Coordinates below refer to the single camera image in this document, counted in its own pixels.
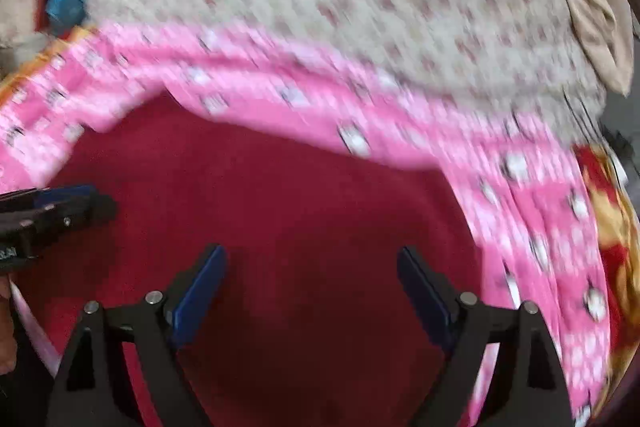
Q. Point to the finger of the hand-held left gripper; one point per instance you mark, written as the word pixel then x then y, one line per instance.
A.
pixel 80 209

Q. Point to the pink penguin print blanket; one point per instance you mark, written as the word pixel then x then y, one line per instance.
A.
pixel 500 187

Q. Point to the beige cloth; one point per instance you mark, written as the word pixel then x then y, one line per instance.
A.
pixel 590 7

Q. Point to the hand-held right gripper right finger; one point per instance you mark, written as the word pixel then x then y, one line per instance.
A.
pixel 425 297

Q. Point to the blue plastic bag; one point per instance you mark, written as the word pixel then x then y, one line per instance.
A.
pixel 65 9

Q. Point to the dark red sweater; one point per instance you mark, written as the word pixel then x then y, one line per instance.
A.
pixel 280 217

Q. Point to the floral print quilt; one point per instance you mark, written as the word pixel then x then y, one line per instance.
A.
pixel 350 12

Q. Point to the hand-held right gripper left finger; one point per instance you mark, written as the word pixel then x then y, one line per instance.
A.
pixel 200 302

